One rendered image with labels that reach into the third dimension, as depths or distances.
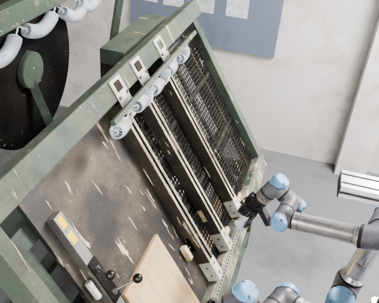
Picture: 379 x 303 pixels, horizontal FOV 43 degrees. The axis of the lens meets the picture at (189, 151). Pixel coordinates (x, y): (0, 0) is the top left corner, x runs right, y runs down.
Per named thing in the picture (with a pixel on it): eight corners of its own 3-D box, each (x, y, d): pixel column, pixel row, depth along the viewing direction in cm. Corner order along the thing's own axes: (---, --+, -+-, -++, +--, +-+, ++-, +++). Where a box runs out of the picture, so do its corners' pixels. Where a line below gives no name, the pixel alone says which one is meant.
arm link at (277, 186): (288, 189, 205) (273, 176, 206) (272, 204, 211) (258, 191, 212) (293, 181, 211) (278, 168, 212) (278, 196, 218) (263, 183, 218)
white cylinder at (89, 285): (82, 285, 177) (94, 300, 180) (88, 284, 176) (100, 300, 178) (86, 279, 179) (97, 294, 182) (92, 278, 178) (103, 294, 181)
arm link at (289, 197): (290, 223, 208) (271, 207, 209) (299, 210, 216) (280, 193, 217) (301, 214, 203) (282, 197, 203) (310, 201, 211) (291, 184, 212)
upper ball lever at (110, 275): (94, 275, 179) (111, 284, 169) (89, 267, 178) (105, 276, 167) (102, 267, 181) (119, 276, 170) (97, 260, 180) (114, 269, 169)
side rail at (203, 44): (245, 160, 357) (258, 157, 352) (177, 25, 317) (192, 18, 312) (247, 154, 364) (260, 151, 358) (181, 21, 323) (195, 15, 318)
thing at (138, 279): (114, 299, 182) (144, 282, 182) (108, 291, 181) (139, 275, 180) (113, 293, 186) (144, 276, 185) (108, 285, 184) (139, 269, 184)
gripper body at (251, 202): (239, 202, 227) (254, 187, 220) (254, 213, 228) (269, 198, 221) (236, 212, 221) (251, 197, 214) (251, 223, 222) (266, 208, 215)
